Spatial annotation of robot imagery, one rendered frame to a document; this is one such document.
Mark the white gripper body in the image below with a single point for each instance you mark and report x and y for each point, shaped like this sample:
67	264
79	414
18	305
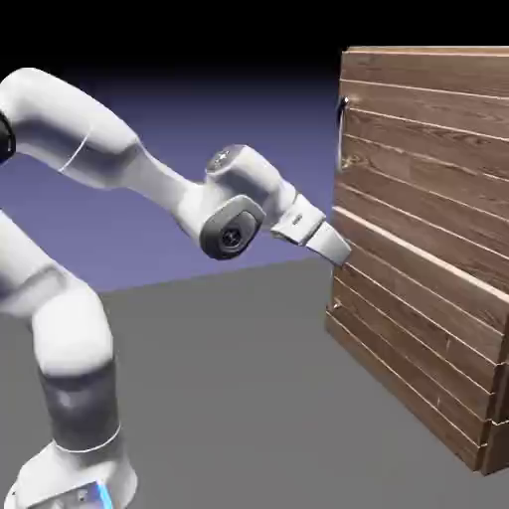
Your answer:
328	241

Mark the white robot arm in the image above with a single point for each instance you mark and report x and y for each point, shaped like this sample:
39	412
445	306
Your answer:
99	155

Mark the small wooden cabinet door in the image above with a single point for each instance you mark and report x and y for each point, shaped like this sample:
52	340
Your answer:
413	326

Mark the large wooden cabinet door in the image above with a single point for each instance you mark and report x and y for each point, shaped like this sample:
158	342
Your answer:
421	159

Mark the wooden slatted cabinet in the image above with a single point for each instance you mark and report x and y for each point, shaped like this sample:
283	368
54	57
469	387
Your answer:
429	63

